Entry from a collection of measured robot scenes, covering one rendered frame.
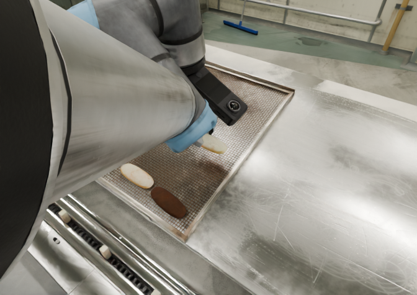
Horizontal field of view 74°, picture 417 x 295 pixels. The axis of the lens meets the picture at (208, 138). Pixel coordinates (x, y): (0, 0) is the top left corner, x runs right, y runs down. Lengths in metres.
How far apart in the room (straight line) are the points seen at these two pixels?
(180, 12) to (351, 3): 3.62
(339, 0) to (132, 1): 3.69
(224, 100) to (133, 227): 0.37
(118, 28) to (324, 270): 0.49
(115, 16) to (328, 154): 0.52
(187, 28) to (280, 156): 0.37
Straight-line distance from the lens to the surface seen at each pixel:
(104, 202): 0.74
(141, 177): 0.65
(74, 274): 0.62
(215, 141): 0.61
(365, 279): 0.58
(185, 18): 0.42
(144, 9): 0.38
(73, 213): 0.71
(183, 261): 0.63
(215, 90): 0.48
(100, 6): 0.37
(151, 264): 0.59
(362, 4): 3.95
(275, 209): 0.59
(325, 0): 4.03
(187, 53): 0.44
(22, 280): 0.71
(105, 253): 0.62
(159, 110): 0.16
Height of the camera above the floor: 1.39
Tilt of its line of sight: 41 degrees down
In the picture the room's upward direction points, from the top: straight up
